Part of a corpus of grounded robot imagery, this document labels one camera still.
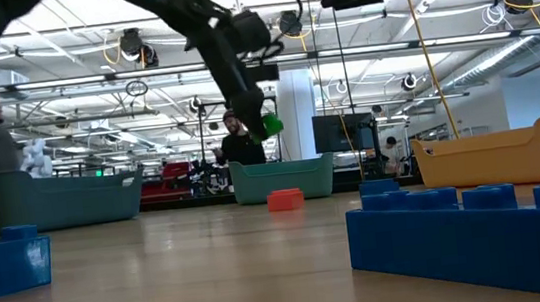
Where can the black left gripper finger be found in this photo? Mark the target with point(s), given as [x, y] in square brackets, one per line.
[249, 110]

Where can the long blue toy block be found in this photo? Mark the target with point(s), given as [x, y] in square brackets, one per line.
[461, 246]

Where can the white robot figure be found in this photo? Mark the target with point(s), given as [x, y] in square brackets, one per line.
[37, 158]

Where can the small blue toy block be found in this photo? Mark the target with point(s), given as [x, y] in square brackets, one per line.
[378, 187]

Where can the small green toy block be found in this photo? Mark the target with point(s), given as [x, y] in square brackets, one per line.
[273, 124]

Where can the silver ventilation duct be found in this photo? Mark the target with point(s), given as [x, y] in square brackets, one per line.
[492, 64]
[6, 80]

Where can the green exit sign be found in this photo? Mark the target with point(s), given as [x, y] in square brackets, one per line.
[99, 173]

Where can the black robot equipment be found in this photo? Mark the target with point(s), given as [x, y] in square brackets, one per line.
[210, 180]

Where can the red cart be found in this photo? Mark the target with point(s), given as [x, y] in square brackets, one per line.
[177, 173]

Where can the yellow plastic bin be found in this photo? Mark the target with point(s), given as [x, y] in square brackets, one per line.
[492, 160]

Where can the black monitor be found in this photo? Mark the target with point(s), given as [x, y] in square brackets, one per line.
[331, 134]

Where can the black monitor cart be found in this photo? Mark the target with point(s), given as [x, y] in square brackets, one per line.
[375, 135]

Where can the long ceiling light bar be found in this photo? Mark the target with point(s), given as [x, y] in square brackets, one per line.
[365, 49]

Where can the white building pillar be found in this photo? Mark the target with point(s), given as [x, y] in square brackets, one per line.
[297, 118]

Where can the black table frame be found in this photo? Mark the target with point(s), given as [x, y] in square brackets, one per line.
[185, 203]

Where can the short blue toy block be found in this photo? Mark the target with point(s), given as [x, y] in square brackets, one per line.
[1, 270]

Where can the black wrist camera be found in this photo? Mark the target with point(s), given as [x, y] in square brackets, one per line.
[262, 73]

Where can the blue plastic bin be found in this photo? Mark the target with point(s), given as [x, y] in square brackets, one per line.
[79, 201]

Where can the teal green plastic bin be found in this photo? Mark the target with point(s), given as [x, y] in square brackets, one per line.
[283, 182]

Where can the orange toy block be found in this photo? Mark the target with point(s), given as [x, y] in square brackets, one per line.
[285, 200]

